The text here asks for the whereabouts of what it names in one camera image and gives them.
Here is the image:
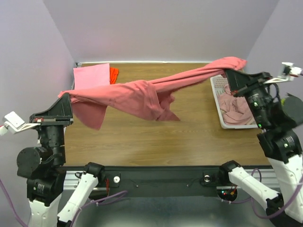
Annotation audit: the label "white plastic laundry basket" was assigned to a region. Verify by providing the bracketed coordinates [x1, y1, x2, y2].
[210, 75, 258, 129]

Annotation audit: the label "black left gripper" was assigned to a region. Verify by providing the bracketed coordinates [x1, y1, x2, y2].
[33, 89, 76, 161]

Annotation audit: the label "folded orange t shirt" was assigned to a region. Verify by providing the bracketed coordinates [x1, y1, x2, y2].
[109, 67, 119, 85]

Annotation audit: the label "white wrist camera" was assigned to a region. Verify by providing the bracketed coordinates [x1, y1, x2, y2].
[0, 111, 41, 136]
[264, 62, 303, 84]

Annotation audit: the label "dusty red t shirt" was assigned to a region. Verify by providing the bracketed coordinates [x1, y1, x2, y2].
[58, 57, 247, 130]

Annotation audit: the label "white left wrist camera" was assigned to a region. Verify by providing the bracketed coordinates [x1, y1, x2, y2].
[0, 111, 41, 136]

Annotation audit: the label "folded light pink t shirt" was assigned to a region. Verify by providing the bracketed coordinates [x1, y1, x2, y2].
[73, 63, 110, 89]

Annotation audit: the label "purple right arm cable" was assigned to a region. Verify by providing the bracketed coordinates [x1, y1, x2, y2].
[221, 168, 303, 219]

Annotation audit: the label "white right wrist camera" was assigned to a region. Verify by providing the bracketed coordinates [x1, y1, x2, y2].
[264, 62, 303, 84]

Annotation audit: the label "aluminium frame rail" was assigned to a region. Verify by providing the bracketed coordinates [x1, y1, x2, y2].
[63, 169, 280, 191]

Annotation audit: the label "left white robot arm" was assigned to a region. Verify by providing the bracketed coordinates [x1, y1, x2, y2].
[17, 93, 105, 227]

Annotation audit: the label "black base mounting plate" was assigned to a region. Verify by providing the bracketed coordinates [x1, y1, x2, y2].
[87, 165, 247, 198]

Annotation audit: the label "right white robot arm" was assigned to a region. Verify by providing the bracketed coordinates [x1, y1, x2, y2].
[218, 62, 303, 227]

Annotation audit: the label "pale pink clothes in basket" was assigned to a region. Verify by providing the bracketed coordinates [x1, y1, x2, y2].
[218, 84, 255, 125]

